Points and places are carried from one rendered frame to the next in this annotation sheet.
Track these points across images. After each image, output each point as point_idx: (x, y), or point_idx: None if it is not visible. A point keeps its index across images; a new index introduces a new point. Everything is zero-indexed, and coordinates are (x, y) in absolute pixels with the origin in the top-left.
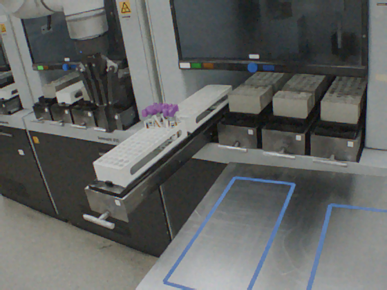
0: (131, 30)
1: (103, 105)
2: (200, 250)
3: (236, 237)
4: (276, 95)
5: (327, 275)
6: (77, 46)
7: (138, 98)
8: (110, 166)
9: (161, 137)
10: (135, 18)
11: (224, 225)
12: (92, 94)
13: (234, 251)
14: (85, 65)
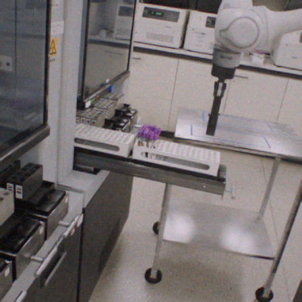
0: (53, 78)
1: (219, 114)
2: (248, 142)
3: (235, 136)
4: (104, 107)
5: (242, 125)
6: (234, 71)
7: (45, 170)
8: (218, 155)
9: (172, 142)
10: (58, 62)
11: (230, 138)
12: (214, 111)
13: (243, 137)
14: (226, 86)
